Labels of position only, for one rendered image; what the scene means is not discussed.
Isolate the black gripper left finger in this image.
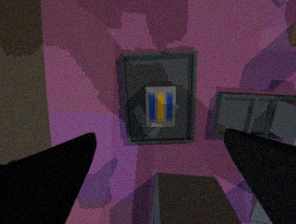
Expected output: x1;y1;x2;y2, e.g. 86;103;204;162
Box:
0;133;96;224

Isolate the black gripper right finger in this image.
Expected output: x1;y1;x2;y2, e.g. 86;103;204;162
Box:
224;129;296;224

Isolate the brown flat panel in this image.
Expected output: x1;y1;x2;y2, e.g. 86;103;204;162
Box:
0;0;52;165

